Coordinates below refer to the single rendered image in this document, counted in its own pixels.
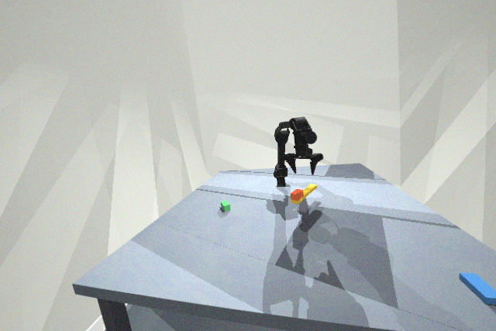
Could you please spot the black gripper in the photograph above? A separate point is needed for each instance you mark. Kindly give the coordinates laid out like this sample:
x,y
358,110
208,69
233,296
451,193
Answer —
x,y
301,150

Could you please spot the small green block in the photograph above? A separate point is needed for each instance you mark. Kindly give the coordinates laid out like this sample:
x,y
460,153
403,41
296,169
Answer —
x,y
225,206

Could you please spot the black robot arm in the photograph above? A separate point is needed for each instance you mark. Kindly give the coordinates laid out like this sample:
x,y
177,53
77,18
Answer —
x,y
302,134

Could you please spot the blue flat bar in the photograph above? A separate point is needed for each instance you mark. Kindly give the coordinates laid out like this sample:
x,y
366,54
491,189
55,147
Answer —
x,y
479,287

